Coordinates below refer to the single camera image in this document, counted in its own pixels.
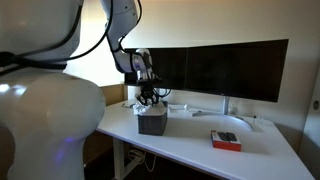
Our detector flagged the grey fabric basket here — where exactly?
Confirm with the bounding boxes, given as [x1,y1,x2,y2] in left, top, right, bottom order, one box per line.
[137,101,169,137]

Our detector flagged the light wooden side table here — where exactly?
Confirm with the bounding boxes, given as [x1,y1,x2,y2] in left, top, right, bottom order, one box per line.
[99,83,129,107]

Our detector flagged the grey door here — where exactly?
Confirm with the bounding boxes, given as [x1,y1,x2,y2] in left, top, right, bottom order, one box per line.
[297,64,320,180]

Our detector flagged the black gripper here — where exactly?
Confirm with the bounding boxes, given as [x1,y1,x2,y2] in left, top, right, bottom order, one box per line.
[135,78,165,107]

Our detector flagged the white flat desk device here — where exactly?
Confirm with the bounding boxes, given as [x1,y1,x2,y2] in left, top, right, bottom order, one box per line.
[168,103,190,113]

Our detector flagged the white desk leg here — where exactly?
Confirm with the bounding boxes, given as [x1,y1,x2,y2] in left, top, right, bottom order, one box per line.
[112,136,142,180]

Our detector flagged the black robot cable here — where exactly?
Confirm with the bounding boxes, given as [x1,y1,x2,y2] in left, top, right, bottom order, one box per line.
[0,0,144,75]

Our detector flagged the larger black monitor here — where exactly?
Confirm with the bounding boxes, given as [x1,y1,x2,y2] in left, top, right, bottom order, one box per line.
[185,38,290,104]

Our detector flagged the small clear desk item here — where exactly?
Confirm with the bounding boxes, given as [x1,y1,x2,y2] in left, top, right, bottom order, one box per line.
[252,114,265,127]

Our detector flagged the thin grey desk cable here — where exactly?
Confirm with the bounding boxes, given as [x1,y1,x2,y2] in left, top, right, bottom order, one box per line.
[121,101,137,109]

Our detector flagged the white cables under desk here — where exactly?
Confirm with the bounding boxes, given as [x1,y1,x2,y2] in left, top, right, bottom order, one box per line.
[127,148,158,173]

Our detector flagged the smaller black monitor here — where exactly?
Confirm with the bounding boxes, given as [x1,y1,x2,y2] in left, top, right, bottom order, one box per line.
[124,47,190,91]

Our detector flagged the curved silver monitor stand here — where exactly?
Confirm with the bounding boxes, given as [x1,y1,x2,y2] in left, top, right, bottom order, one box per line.
[191,95,255,132]

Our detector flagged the red white controller box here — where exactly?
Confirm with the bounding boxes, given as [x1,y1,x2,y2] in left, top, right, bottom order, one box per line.
[210,129,243,153]

